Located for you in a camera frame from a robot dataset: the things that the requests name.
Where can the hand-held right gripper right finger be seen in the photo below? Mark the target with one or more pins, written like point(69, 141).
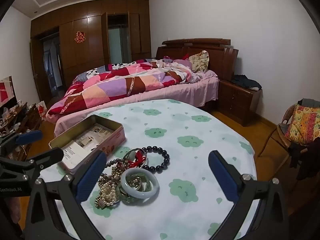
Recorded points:
point(222, 177)

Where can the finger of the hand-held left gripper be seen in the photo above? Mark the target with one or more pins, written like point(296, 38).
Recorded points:
point(30, 137)
point(50, 156)

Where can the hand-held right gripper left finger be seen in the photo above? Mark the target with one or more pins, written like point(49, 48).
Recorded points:
point(92, 172)

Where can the pale jade bangle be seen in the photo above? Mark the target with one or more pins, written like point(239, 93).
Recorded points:
point(125, 177)

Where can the translucent green bangle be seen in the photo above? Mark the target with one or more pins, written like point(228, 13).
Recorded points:
point(128, 153)

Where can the pink tin box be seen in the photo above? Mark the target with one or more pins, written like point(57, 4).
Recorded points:
point(117, 135)

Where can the person's left forearm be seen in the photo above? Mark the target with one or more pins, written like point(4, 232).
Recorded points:
point(10, 210)

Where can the cluttered wooden dresser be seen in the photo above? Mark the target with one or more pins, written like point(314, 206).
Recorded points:
point(27, 120)

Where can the white paper bag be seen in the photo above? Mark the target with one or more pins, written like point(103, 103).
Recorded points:
point(42, 110)

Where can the white cup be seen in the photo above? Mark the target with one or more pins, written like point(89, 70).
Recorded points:
point(19, 103)

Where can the green cloud print tablecloth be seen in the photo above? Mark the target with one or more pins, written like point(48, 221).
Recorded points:
point(190, 155)

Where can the dark green bangle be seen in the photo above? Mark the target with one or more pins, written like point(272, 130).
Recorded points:
point(130, 200)

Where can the framed mirror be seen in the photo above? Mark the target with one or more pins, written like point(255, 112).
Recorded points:
point(6, 92)

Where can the wicker chair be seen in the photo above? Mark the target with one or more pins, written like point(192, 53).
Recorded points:
point(280, 130)

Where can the wooden nightstand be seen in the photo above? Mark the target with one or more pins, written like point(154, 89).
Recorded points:
point(237, 102)

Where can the dark garment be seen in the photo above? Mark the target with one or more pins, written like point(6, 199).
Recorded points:
point(310, 160)

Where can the patchwork quilt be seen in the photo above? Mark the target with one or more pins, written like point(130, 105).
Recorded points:
point(120, 85)

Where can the brown wooden wardrobe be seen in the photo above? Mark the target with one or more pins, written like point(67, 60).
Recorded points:
point(85, 62)

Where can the pink bedsheet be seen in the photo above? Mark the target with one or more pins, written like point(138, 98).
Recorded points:
point(175, 92)

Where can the dark clothes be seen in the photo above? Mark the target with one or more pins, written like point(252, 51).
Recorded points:
point(246, 82)

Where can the colourful patterned cushion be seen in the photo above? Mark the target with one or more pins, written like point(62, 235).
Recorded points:
point(303, 122)

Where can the red paper decoration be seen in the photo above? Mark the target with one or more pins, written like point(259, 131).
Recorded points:
point(80, 37)

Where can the floral pillow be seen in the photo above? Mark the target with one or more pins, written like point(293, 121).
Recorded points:
point(198, 61)

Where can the wooden bed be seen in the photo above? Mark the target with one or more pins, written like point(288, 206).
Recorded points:
point(200, 43)

